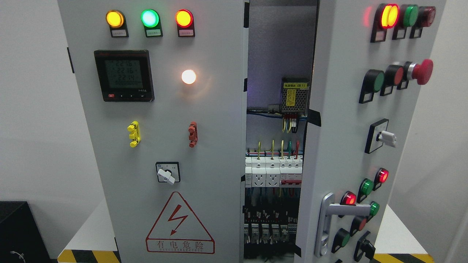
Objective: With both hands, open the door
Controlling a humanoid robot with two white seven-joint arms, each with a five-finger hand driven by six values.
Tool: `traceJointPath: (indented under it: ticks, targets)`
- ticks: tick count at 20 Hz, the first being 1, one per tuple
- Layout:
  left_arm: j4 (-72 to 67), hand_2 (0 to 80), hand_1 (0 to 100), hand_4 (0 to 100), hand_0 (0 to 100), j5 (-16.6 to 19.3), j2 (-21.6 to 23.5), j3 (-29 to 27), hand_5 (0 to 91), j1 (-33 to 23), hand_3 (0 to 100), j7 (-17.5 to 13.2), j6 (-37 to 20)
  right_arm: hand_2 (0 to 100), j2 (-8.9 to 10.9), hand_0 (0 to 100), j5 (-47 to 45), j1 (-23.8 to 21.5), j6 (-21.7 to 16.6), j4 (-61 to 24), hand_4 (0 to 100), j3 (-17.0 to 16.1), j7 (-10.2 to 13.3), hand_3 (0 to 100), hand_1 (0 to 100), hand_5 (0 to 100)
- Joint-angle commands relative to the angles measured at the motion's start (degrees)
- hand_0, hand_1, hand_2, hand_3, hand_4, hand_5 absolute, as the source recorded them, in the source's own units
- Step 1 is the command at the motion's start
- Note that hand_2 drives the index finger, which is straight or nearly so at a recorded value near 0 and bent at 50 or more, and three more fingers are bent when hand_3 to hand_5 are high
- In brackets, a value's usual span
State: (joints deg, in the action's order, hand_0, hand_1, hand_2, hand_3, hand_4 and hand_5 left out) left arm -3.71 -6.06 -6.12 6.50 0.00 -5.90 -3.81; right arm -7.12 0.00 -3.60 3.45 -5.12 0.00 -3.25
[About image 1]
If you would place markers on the grey cabinet door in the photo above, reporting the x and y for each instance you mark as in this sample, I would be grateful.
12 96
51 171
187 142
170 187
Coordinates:
211 172
359 51

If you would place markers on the red indicator lamp left door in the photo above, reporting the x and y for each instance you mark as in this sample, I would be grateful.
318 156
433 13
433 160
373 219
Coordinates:
185 23

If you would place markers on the green indicator lamp left door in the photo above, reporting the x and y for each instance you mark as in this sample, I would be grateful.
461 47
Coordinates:
152 23

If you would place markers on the yellow indicator lamp left door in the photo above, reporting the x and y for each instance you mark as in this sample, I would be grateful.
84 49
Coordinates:
117 23

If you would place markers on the red terminal socket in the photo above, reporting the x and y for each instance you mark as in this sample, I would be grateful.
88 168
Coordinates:
193 135

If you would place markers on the white socket breaker row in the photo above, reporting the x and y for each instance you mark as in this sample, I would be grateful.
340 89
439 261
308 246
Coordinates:
273 172

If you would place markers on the white indicator lamp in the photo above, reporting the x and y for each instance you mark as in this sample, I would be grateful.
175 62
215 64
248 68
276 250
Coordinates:
188 76

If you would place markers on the metal mesh power supply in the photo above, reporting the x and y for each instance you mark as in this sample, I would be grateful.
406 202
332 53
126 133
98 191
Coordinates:
295 95

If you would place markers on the lower relay terminal row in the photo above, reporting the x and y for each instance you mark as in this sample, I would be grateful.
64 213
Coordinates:
269 227

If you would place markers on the yellow terminal socket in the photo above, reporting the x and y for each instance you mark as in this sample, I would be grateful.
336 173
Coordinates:
134 134

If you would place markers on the red electric hazard sticker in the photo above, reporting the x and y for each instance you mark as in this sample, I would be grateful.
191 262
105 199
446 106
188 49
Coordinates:
179 230

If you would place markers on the black digital power meter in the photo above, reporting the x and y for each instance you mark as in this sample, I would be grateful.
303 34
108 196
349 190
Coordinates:
124 75

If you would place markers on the red emergency stop button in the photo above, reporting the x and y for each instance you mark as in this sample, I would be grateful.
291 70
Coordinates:
413 71

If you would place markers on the black box lower left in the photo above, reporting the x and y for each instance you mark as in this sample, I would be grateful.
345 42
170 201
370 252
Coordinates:
20 239

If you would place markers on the white rotary selector switch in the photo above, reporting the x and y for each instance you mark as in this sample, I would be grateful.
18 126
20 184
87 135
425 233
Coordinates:
168 172

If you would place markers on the silver door handle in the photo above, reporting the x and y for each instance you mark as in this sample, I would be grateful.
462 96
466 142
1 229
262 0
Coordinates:
331 233

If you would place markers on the white selector switch right door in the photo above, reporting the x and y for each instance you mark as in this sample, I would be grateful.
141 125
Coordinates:
378 136

